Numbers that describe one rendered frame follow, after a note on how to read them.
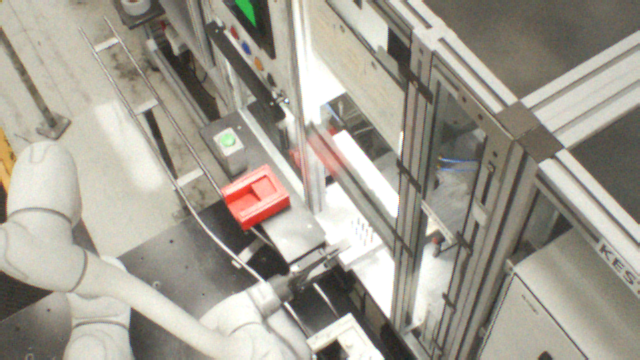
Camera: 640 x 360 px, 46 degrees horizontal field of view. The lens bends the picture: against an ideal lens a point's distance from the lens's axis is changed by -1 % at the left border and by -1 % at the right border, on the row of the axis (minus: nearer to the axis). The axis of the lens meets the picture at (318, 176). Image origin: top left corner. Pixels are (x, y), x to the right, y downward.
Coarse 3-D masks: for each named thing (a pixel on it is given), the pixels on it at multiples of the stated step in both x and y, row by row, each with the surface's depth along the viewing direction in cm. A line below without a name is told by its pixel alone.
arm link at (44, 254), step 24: (24, 216) 154; (48, 216) 155; (0, 240) 149; (24, 240) 150; (48, 240) 154; (72, 240) 159; (0, 264) 150; (24, 264) 150; (48, 264) 153; (72, 264) 156; (48, 288) 156; (72, 288) 159
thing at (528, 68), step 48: (432, 0) 112; (480, 0) 112; (528, 0) 112; (576, 0) 111; (624, 0) 111; (480, 48) 107; (528, 48) 107; (576, 48) 106; (624, 48) 103; (480, 96) 100; (528, 96) 100; (576, 96) 100; (480, 192) 114; (480, 240) 123; (384, 336) 241
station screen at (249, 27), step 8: (224, 0) 175; (232, 0) 169; (248, 0) 158; (232, 8) 172; (240, 8) 167; (240, 16) 170; (240, 24) 173; (248, 24) 167; (256, 24) 162; (248, 32) 170; (256, 32) 165; (256, 40) 168
